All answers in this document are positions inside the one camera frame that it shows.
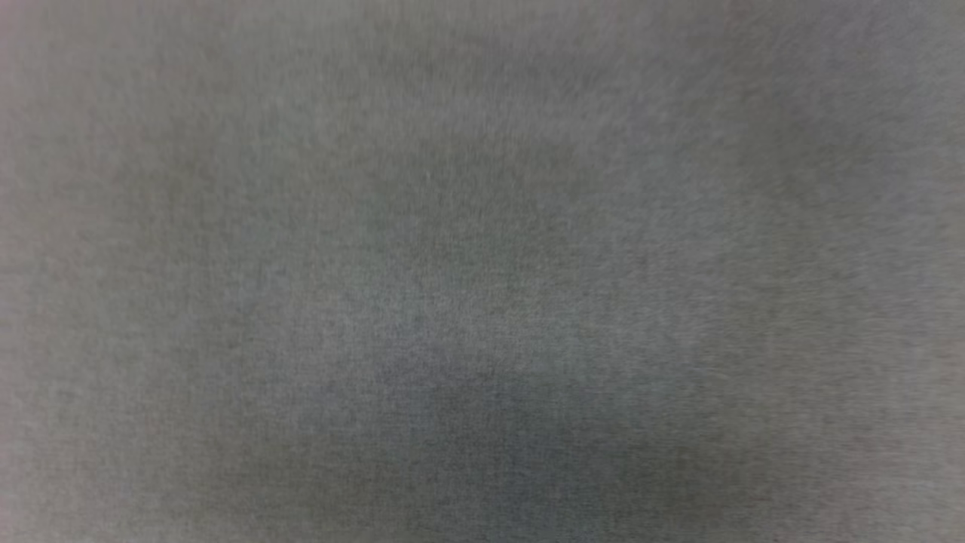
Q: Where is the grey fabric sofa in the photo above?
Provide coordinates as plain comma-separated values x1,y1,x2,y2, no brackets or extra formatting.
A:
0,0,965,543

